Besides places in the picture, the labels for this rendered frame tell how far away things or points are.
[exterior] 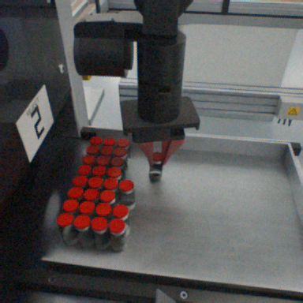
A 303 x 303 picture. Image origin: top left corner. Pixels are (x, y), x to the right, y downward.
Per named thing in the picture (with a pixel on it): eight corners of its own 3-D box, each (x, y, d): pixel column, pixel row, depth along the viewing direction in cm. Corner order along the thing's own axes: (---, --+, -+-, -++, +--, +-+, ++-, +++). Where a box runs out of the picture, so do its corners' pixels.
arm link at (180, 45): (187, 38, 32) (187, 19, 36) (121, 35, 32) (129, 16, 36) (181, 95, 36) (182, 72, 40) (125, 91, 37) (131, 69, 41)
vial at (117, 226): (109, 251, 40) (106, 231, 37) (113, 237, 42) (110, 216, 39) (125, 252, 40) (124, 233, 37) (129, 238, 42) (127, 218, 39)
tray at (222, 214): (47, 273, 38) (41, 259, 36) (98, 141, 57) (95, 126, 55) (328, 309, 35) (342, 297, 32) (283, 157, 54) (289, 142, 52)
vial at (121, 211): (113, 236, 42) (110, 216, 39) (116, 222, 44) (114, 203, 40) (129, 238, 42) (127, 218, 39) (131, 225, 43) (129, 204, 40)
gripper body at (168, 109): (120, 111, 45) (117, 65, 40) (188, 106, 46) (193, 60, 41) (123, 140, 40) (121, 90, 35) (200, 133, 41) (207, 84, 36)
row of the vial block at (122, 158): (92, 248, 40) (88, 229, 37) (119, 157, 54) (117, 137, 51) (109, 251, 40) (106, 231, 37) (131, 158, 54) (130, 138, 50)
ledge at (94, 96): (28, 121, 65) (26, 114, 64) (50, 91, 75) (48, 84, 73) (91, 126, 64) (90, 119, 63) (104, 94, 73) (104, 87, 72)
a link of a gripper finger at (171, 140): (130, 151, 50) (128, 102, 44) (173, 147, 51) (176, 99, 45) (134, 181, 45) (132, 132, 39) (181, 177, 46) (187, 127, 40)
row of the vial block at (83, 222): (76, 246, 41) (71, 227, 38) (106, 156, 54) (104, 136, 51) (92, 248, 40) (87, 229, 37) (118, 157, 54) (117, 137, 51)
